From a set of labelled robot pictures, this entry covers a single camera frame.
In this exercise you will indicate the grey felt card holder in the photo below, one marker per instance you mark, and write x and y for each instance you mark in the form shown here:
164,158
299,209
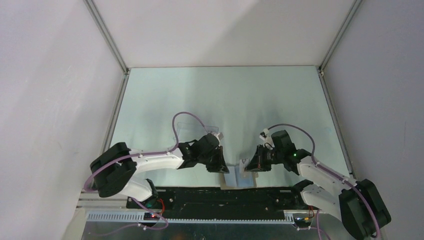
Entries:
237,180

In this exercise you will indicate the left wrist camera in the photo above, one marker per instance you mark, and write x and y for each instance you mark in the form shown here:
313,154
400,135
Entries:
219,135

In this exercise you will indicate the beige chair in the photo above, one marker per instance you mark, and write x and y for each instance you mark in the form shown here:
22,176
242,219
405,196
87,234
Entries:
75,228

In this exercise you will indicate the clear plastic card box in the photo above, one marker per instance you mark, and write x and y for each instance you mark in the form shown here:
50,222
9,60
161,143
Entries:
193,131

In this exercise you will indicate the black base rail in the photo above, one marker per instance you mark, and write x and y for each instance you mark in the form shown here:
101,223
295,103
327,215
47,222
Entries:
213,203

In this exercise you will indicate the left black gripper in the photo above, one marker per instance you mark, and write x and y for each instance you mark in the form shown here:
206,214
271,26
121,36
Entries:
220,165

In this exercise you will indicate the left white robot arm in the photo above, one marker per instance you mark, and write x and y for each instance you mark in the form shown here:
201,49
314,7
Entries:
114,171

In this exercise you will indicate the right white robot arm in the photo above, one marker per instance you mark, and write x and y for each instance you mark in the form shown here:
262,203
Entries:
356,203

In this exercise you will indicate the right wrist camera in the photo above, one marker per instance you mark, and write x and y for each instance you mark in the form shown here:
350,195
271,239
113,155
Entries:
267,141

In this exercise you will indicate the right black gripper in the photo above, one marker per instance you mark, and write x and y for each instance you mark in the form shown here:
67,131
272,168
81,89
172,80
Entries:
257,163

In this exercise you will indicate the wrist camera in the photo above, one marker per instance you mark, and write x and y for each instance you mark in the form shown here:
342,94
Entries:
219,135
267,141

